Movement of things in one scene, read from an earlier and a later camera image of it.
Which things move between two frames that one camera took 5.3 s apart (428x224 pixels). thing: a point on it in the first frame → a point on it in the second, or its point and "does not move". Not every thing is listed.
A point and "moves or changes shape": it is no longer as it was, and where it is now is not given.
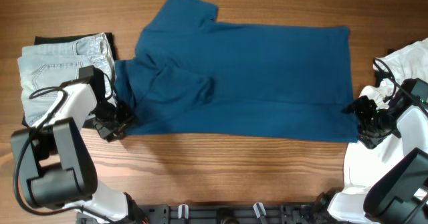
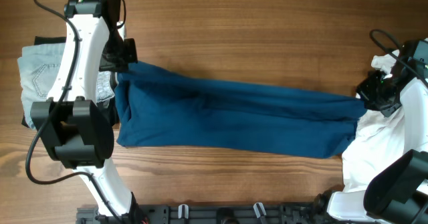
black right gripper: x=363 y=109 → x=368 y=89
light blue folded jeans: x=43 y=69 does not move
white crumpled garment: x=365 y=165 does not move
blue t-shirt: x=192 y=76 moves or changes shape
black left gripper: x=109 y=132 → x=131 y=57
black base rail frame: x=256 y=213 does not move
